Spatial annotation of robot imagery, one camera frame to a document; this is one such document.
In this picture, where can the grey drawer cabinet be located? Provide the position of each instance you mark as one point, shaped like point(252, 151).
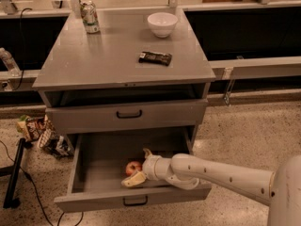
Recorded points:
point(102, 69)

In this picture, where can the dark snack bar wrapper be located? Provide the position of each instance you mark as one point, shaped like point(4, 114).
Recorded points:
point(155, 58)

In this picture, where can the open grey middle drawer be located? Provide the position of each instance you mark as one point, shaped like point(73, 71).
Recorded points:
point(99, 166)

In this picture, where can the black stand leg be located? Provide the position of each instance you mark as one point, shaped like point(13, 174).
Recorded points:
point(13, 172)

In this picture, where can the grey metal rail frame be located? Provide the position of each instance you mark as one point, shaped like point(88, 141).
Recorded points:
point(238, 42)

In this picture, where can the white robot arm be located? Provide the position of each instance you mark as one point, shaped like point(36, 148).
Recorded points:
point(280, 190)

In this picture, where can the clear plastic water bottle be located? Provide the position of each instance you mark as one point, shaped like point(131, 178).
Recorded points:
point(10, 63)

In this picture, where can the dark patterned chip bag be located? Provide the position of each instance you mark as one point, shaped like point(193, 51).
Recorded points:
point(51, 142)

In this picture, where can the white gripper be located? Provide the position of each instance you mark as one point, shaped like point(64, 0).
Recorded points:
point(150, 167)

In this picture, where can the closed grey upper drawer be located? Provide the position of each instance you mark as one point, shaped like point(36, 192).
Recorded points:
point(104, 118)

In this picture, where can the green soda can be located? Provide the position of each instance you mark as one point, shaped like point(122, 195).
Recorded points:
point(89, 17)

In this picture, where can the white bowl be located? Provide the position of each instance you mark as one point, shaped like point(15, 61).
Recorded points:
point(162, 24)

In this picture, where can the brown chip bag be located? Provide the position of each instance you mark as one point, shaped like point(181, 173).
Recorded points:
point(32, 128)

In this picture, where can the red apple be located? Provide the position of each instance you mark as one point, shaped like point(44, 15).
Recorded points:
point(132, 167)

